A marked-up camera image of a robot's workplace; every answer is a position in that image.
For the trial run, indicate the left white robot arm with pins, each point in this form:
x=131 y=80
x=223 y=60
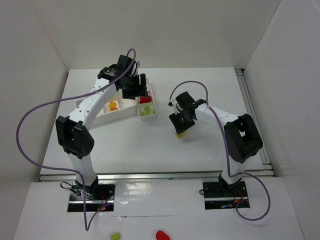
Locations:
x=73 y=130

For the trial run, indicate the red lego brick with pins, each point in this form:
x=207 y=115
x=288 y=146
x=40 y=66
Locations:
x=145 y=99

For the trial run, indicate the red oval lego foreground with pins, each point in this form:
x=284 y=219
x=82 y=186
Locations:
x=161 y=235

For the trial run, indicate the centre white compartment tray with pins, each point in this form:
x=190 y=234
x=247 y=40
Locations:
x=149 y=92

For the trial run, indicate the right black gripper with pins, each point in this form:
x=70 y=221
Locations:
x=181 y=124

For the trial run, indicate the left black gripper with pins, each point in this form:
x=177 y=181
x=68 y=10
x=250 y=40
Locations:
x=135 y=89

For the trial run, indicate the yellow oval lego piece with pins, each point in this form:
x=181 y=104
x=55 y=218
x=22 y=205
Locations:
x=113 y=106

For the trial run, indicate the white compartment tray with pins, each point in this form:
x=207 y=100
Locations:
x=127 y=107
x=149 y=92

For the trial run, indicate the lime lego brick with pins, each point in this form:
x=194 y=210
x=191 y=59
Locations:
x=147 y=110

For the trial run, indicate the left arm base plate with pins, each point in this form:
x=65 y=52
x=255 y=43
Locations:
x=102 y=198

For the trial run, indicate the left white compartment tray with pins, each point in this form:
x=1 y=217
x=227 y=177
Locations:
x=127 y=107

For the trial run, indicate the front aluminium rail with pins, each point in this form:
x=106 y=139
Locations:
x=136 y=176

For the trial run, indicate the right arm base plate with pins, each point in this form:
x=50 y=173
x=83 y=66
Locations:
x=217 y=199

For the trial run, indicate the lime and yellow lego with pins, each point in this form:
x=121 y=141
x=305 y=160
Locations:
x=180 y=135

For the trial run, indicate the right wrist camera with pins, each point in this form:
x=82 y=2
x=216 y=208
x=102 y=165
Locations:
x=175 y=106

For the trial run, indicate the lime lego foreground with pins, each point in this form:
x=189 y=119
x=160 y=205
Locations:
x=115 y=236

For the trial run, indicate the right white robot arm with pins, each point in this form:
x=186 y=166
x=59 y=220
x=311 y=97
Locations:
x=239 y=134

